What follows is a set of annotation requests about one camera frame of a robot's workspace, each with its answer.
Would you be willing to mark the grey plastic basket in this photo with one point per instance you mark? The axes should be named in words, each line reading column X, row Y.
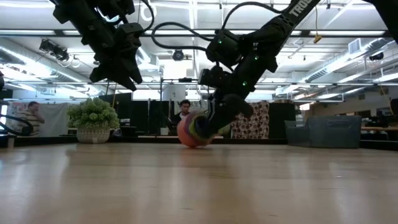
column 329, row 132

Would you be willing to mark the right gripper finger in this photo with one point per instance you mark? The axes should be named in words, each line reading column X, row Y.
column 211, row 129
column 223, row 123

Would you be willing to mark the green measuring cup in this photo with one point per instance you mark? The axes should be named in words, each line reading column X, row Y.
column 195, row 126

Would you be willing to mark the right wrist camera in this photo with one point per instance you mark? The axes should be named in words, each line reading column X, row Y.
column 213, row 77

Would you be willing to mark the grey hanging cloth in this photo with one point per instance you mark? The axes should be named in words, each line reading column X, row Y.
column 56, row 119

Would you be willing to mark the black table frame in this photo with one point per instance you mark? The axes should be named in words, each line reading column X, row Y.
column 140, row 139

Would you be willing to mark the green potted plant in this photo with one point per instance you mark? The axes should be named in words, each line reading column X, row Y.
column 93, row 118

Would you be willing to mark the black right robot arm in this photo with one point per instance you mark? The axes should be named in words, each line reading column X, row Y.
column 280, row 28

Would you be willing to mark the black ceiling spotlight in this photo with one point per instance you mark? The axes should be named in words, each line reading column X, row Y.
column 56, row 51
column 178, row 55
column 376, row 56

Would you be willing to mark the colourful printed cloth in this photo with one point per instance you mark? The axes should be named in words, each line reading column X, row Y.
column 12, row 112

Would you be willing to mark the white cylinder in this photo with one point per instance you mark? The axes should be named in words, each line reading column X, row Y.
column 174, row 93

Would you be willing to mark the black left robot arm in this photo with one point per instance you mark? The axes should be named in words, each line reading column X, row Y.
column 84, row 18

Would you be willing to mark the small white pot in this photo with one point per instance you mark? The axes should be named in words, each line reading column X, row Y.
column 164, row 131

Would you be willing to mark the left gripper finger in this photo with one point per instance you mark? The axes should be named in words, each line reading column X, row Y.
column 126, row 81
column 99, row 75

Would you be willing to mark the purple measuring cup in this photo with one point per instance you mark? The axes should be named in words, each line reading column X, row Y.
column 188, row 126

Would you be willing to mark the black partition panel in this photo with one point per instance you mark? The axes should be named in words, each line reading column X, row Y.
column 136, row 115
column 281, row 118

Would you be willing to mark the orange measuring cup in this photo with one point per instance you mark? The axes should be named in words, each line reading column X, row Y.
column 186, row 137

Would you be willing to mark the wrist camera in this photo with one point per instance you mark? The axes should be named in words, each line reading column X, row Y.
column 130, row 32
column 213, row 77

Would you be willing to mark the black metal rack frame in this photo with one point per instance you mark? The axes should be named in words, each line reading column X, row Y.
column 185, row 80

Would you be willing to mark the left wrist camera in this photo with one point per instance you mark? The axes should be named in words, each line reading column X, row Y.
column 130, row 32

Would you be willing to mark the brown patterned cloth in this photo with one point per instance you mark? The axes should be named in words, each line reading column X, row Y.
column 258, row 123

